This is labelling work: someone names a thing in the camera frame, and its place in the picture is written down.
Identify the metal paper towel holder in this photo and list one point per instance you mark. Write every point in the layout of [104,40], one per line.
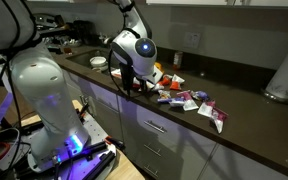
[270,96]

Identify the white red snack packet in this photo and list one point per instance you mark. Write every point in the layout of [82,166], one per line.
[157,87]

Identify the orange bottle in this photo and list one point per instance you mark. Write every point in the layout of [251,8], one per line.
[177,60]

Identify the perforated robot mount plate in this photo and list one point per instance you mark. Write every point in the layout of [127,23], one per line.
[95,128]

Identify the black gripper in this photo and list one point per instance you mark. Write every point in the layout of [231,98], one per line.
[127,75]

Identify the stainless steel sink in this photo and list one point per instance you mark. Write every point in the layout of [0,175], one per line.
[80,57]

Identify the wooden table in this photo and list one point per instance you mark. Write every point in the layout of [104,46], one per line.
[127,170]

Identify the white magenta snack packet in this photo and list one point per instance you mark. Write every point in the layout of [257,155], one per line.
[188,100]
[205,108]

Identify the black metal bar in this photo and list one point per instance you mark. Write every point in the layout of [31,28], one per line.
[90,148]
[99,165]

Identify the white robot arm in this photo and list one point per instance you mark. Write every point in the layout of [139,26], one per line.
[47,93]

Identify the orange black clamp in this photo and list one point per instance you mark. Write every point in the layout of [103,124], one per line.
[114,142]

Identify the dark countertop appliance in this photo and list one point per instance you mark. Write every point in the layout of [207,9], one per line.
[84,31]

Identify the white orange trail mix bag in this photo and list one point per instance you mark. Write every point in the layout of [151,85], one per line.
[154,75]

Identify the grey kitchen cabinet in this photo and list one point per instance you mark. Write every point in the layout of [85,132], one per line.
[174,146]

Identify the blue snack packet nuts picture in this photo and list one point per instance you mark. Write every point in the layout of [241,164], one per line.
[164,96]

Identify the white bowl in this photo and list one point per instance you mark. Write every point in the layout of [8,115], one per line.
[98,61]

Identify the purple white strut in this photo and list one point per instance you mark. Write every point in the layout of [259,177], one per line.
[2,108]

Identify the small blue snack packet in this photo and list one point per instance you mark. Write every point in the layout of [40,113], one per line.
[200,95]

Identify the white and blue snack packet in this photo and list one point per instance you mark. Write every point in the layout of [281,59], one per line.
[176,102]

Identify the small white cup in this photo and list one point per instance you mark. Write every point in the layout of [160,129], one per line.
[97,69]

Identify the white wall outlet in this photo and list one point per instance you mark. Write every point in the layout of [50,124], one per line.
[192,39]

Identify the orange white snack packet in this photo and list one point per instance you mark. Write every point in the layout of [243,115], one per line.
[165,80]
[176,82]

